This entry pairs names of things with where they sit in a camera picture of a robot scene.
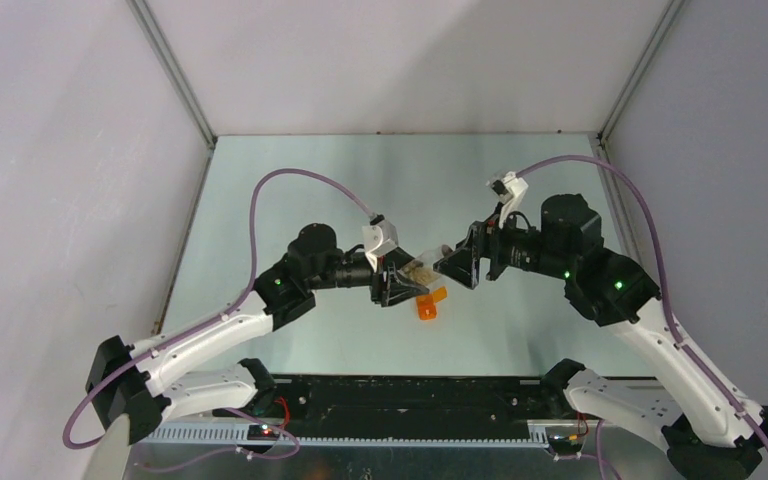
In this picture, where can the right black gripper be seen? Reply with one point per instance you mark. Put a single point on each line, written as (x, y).
(485, 241)

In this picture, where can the orange pill organizer box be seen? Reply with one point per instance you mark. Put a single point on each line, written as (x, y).
(426, 305)

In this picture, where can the circuit board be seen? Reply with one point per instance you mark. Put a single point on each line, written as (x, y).
(262, 433)
(566, 445)

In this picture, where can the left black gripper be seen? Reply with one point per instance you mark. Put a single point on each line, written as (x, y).
(395, 289)

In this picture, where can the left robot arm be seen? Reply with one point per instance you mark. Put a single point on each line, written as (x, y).
(156, 380)

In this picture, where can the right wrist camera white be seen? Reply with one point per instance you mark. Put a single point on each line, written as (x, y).
(510, 188)

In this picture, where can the amber glass pill bottle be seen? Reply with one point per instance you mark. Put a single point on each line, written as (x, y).
(421, 269)

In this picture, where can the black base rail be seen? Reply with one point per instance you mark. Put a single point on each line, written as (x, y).
(386, 407)

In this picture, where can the left circuit board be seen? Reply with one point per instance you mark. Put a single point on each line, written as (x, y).
(262, 433)

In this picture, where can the right circuit board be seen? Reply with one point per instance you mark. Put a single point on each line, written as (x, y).
(566, 445)

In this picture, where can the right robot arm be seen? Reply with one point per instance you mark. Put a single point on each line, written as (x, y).
(705, 425)

